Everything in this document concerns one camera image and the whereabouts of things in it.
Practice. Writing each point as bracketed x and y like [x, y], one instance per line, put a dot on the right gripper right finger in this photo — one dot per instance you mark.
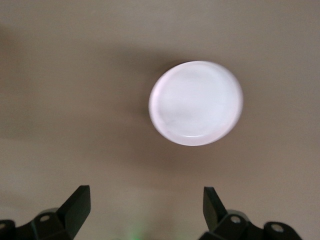
[215, 212]

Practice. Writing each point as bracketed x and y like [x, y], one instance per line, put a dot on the pink round plate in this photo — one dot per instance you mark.
[197, 102]

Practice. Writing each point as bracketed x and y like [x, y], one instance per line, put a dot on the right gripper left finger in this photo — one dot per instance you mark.
[72, 215]

